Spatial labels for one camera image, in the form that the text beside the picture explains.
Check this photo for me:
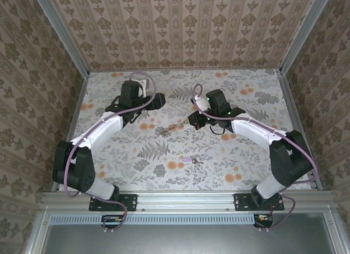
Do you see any aluminium corner post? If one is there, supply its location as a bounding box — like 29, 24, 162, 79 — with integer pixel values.
278, 0, 334, 74
32, 0, 91, 76

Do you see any grey metal panel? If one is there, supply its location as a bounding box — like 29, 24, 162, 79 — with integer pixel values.
27, 210, 340, 254

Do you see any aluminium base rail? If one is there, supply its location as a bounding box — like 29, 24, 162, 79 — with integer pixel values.
39, 191, 336, 211

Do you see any metal keyring chain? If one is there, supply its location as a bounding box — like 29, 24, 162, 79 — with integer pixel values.
163, 123, 184, 134

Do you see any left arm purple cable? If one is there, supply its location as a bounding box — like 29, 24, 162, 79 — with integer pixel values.
65, 72, 158, 233

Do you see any power connector with wires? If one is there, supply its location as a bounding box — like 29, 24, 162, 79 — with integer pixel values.
253, 213, 274, 229
101, 214, 124, 229

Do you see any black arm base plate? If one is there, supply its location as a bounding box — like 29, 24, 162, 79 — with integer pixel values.
89, 193, 138, 212
233, 193, 285, 212

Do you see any slotted cable duct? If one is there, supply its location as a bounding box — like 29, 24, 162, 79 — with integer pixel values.
50, 213, 256, 225

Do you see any small purple key tag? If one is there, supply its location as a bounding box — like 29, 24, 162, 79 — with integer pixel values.
181, 156, 205, 165

